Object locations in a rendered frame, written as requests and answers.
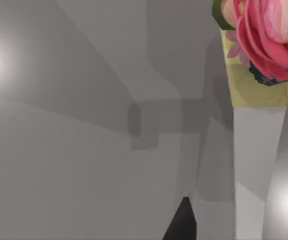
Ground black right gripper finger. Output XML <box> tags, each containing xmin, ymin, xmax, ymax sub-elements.
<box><xmin>162</xmin><ymin>196</ymin><xmax>198</xmax><ymax>240</ymax></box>

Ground pink flower in white vase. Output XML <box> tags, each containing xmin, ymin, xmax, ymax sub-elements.
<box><xmin>211</xmin><ymin>0</ymin><xmax>288</xmax><ymax>240</ymax></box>

